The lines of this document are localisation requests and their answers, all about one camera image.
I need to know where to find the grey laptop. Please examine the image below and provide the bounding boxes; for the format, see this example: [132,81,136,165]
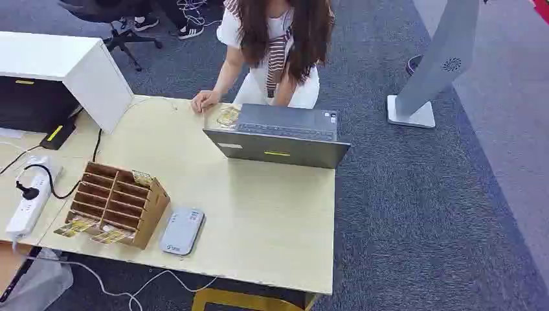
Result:
[203,103,352,170]

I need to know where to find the person's hand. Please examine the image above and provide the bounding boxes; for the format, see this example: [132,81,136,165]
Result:
[191,90,223,115]

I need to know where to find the person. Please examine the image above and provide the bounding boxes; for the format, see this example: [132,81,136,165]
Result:
[191,0,336,115]

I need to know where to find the grey card reader device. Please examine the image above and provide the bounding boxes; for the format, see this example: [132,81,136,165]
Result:
[159,207,207,257]

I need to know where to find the yellow wooden stool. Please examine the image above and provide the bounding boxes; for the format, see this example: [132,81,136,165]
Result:
[191,288,320,311]

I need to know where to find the black white sneaker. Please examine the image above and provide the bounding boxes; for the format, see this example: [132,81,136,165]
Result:
[177,23,205,41]
[133,15,160,32]

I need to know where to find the wooden card box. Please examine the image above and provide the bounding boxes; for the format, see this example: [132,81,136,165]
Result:
[65,161,171,250]

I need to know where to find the grey kiosk stand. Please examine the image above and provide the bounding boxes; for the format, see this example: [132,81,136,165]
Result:
[387,0,480,129]

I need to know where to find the black office chair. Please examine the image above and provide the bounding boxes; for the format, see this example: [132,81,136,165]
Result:
[58,0,163,72]

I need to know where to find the white desk cabinet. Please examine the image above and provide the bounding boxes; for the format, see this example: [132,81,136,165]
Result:
[0,31,135,134]

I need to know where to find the black monitor stand base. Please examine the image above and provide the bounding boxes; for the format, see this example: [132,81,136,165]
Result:
[39,122,78,151]

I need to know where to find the black monitor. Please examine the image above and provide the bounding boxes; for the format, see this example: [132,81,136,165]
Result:
[0,76,82,134]

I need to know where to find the white power strip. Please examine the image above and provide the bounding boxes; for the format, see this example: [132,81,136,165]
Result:
[5,155,63,240]

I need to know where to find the clear plastic bag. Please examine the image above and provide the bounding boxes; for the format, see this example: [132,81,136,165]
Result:
[0,248,74,311]

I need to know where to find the white cable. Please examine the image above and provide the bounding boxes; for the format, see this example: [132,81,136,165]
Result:
[25,253,219,311]

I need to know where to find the black power plug cable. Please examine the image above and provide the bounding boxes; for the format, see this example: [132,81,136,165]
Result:
[15,128,104,202]

